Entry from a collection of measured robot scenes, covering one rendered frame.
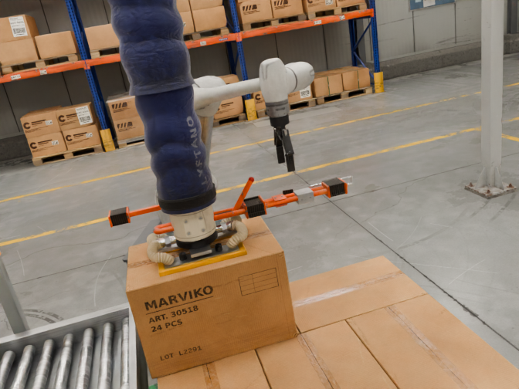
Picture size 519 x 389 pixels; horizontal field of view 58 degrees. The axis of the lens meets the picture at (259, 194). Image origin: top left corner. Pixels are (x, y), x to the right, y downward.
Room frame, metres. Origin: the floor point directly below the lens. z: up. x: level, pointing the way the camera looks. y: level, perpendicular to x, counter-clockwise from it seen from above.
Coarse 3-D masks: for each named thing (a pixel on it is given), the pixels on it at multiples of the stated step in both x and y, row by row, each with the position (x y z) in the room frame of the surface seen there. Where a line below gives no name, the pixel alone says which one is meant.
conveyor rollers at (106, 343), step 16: (128, 320) 1.92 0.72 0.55; (112, 336) 1.84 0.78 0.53; (128, 336) 1.80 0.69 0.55; (32, 352) 1.82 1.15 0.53; (48, 352) 1.78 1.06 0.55; (64, 352) 1.76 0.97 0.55; (80, 352) 1.75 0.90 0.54; (128, 352) 1.68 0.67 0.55; (0, 368) 1.72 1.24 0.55; (48, 368) 1.69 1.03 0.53; (64, 368) 1.65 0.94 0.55; (80, 368) 1.62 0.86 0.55; (128, 368) 1.57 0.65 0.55; (0, 384) 1.62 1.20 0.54; (16, 384) 1.59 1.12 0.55; (32, 384) 1.58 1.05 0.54; (64, 384) 1.56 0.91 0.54; (80, 384) 1.52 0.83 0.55; (128, 384) 1.48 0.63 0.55
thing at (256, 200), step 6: (246, 198) 1.81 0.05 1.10; (252, 198) 1.81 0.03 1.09; (258, 198) 1.81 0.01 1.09; (246, 204) 1.77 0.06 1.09; (252, 204) 1.76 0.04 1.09; (258, 204) 1.72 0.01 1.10; (264, 204) 1.74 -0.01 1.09; (246, 210) 1.72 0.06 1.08; (252, 210) 1.73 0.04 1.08; (258, 210) 1.73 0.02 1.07; (264, 210) 1.74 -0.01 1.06; (246, 216) 1.72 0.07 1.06; (252, 216) 1.72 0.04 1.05
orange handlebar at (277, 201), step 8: (320, 192) 1.79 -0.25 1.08; (264, 200) 1.79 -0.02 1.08; (272, 200) 1.79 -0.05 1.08; (280, 200) 1.76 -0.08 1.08; (288, 200) 1.76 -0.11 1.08; (296, 200) 1.77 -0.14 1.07; (144, 208) 1.94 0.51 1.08; (152, 208) 1.94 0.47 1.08; (160, 208) 1.95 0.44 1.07; (232, 208) 1.77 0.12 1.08; (240, 208) 1.77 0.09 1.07; (216, 216) 1.71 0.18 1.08; (224, 216) 1.72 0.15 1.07; (232, 216) 1.73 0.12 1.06; (168, 224) 1.72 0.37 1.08; (160, 232) 1.67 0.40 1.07
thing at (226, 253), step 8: (216, 248) 1.63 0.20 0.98; (224, 248) 1.65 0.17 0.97; (240, 248) 1.64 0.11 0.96; (184, 256) 1.61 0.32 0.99; (200, 256) 1.62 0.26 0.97; (208, 256) 1.60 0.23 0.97; (216, 256) 1.60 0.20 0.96; (224, 256) 1.60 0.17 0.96; (232, 256) 1.60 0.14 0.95; (160, 264) 1.62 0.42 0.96; (176, 264) 1.59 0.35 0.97; (184, 264) 1.58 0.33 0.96; (192, 264) 1.58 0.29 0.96; (200, 264) 1.58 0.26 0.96; (208, 264) 1.58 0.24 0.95; (160, 272) 1.55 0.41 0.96; (168, 272) 1.56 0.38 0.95; (176, 272) 1.56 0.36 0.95
